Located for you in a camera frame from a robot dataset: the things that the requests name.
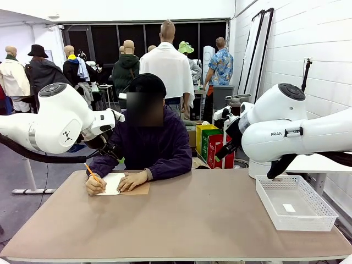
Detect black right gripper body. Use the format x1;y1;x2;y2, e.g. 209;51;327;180
218;139;241;161

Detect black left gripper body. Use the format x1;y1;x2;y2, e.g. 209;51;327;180
98;142;123;163

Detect brown spiral notebook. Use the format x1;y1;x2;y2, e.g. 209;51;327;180
92;172;151;196

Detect yellow pencil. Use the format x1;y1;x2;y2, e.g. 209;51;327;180
84;162;106;192

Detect person's right forearm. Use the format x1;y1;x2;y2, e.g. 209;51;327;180
89;155;125;179

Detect person's left forearm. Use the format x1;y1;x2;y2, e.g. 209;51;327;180
145;152;193;182

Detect person's left hand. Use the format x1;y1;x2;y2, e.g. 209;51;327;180
117;170;149;193

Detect person's right hand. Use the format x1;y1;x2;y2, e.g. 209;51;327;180
85;175;107;196

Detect red shopping bag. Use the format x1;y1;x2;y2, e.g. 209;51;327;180
206;134;235;169

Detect green shopping bag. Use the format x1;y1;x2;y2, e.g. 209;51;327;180
201;129;224;161

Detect yellow shopping bag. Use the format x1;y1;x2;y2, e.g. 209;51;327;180
195;124;219;163

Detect person's navy jacket torso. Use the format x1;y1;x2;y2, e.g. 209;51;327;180
89;106;193;181

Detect grey bin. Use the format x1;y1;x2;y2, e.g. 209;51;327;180
213;85;235;111

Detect black cap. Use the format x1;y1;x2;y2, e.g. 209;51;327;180
128;73;167;100

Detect mannequin with dark puffer jacket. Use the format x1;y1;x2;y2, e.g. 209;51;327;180
112;40;141;108

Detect mannequin with floral shirt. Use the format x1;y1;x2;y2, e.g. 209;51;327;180
202;37;234;124

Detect white metal stand leg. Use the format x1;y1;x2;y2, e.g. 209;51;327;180
12;158;57;195

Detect white perforated plastic basket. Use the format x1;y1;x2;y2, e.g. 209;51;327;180
255;175;339;232

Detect mannequin with yellow scarf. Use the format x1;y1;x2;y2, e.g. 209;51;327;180
63;45;97;109

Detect white standing air conditioner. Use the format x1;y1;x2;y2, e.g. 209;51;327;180
202;46;216;74

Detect white side table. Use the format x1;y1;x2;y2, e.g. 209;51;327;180
284;153;352;196

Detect mannequin with white cape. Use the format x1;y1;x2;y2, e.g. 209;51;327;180
139;19;195;112

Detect black-framed white panels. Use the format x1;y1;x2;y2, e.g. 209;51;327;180
237;7;274;96

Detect mannequin with black hat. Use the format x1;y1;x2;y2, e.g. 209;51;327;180
25;44;73;111

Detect black tripod stand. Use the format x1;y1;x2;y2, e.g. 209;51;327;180
301;58;314;93

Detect mannequin with green hat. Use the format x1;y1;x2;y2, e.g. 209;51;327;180
178;41;203;83

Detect mannequin with cream coat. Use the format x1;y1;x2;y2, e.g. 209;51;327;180
0;46;31;113

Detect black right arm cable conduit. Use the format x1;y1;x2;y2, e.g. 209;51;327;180
266;151;352;180

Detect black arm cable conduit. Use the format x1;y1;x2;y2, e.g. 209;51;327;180
266;151;352;180
0;134;96;164

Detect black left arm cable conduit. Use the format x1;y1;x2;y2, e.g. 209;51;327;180
0;134;96;164

